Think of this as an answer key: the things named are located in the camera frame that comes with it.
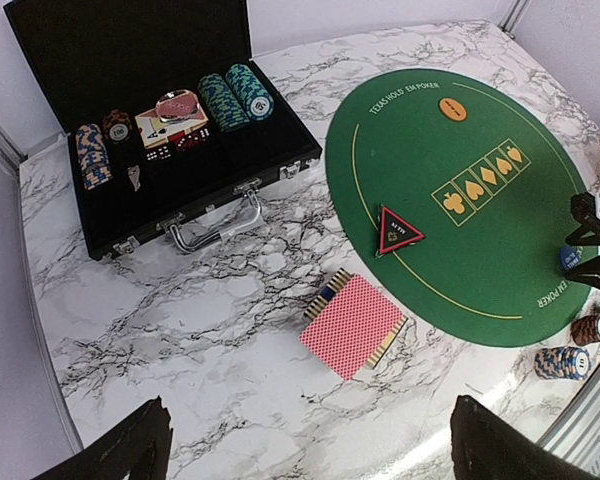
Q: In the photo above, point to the black poker chip case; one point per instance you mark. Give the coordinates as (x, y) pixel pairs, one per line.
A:
(91, 57)

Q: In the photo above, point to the clear acrylic dealer puck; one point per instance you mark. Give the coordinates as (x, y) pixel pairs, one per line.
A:
(177, 105)

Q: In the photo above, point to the black dice set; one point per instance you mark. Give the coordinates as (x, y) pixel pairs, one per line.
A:
(159, 153)

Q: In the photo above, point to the brown hundred chips in case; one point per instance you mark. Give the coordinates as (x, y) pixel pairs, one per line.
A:
(117, 126)

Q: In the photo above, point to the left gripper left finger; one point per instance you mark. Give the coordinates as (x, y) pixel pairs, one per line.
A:
(138, 447)

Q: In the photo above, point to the orange round dealer button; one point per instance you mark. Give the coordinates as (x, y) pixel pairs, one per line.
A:
(453, 109)

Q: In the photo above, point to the red playing card deck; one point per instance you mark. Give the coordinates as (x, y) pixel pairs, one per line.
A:
(352, 324)

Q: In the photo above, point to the brown chip stack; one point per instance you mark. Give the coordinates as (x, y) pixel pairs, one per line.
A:
(586, 330)

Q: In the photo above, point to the green chip row in case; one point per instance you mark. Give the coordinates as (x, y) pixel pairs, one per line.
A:
(222, 103)

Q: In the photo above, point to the teal chip row in case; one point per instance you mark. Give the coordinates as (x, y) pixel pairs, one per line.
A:
(251, 93)

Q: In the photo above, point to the blue beige chips in case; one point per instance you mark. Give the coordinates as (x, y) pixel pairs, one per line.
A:
(92, 156)

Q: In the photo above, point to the right aluminium frame post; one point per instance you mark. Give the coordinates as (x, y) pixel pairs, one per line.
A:
(513, 15)

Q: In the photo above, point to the red dice set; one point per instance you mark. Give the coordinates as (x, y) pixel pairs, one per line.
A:
(192, 140)

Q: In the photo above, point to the triangular all-in button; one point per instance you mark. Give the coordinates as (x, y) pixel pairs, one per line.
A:
(395, 232)

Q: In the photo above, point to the card deck in case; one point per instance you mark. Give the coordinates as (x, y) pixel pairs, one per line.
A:
(154, 132)

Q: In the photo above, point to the front aluminium rail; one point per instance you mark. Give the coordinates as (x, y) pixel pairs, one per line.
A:
(575, 435)

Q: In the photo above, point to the blue small blind button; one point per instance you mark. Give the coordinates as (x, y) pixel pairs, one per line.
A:
(569, 257)

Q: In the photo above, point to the small case keys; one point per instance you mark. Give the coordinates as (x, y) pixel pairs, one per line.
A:
(133, 174)

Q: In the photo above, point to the chrome case handle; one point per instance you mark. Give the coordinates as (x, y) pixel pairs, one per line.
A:
(228, 223)

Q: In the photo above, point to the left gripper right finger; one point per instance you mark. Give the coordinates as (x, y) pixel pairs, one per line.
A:
(486, 447)

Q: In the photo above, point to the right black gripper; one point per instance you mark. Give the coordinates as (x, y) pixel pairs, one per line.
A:
(583, 210)

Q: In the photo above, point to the round green poker mat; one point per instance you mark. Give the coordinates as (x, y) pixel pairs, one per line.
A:
(491, 193)

